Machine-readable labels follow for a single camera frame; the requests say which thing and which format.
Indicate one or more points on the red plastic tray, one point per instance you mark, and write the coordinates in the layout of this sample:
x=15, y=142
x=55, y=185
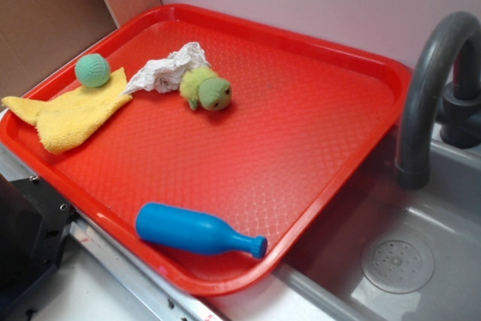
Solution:
x=305, y=114

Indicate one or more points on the grey toy sink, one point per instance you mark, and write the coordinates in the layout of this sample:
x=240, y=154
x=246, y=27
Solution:
x=381, y=252

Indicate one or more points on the blue plastic bottle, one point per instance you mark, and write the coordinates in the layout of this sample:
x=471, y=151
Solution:
x=195, y=232

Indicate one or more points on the green ball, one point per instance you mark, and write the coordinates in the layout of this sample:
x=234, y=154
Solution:
x=92, y=70

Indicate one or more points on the green plush toy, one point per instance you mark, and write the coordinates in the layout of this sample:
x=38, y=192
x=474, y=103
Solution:
x=203, y=87

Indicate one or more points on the grey toy faucet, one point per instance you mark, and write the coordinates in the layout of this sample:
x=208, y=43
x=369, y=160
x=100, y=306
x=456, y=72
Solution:
x=445, y=89

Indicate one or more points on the crumpled white paper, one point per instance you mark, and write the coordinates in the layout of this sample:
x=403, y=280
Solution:
x=165, y=75

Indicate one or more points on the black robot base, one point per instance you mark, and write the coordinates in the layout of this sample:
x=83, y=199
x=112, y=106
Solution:
x=35, y=222

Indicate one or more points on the brown cardboard panel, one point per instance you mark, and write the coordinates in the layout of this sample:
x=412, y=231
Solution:
x=39, y=36

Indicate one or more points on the yellow cloth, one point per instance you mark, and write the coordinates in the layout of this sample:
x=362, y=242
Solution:
x=71, y=118

